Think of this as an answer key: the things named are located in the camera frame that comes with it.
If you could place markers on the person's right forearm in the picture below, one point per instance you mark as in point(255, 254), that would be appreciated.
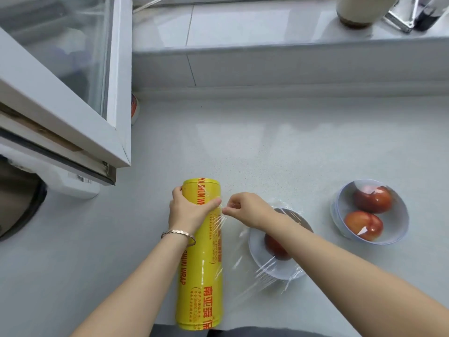
point(368, 277)

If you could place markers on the white appliance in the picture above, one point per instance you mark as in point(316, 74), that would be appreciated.
point(63, 178)

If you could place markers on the black spray bottle white cap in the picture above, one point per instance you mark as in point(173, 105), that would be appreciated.
point(428, 17)

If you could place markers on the white open window sash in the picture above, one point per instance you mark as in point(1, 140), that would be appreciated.
point(119, 84)

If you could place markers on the white bowl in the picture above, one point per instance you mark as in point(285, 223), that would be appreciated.
point(398, 221)
point(242, 263)
point(259, 259)

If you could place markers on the clear cling film sheet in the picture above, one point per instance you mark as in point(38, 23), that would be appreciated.
point(342, 207)

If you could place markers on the grey shirt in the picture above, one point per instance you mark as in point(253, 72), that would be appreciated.
point(252, 331)

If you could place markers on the person's left forearm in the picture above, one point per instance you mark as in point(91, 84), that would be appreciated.
point(129, 294)

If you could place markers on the black rounded object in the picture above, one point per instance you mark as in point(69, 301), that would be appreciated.
point(17, 207)

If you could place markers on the person's left hand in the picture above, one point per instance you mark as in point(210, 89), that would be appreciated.
point(186, 214)

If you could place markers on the yellow plastic wrap roll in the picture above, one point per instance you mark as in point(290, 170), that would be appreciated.
point(200, 277)

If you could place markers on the beige ceramic pot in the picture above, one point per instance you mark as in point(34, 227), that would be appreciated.
point(361, 12)

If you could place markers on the metal kitchen tool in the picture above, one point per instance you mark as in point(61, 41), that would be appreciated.
point(400, 19)

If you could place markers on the person's right hand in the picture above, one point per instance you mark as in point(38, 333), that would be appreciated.
point(252, 210)

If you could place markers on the white bottle blue orange label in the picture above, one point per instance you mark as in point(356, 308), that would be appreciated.
point(135, 108)

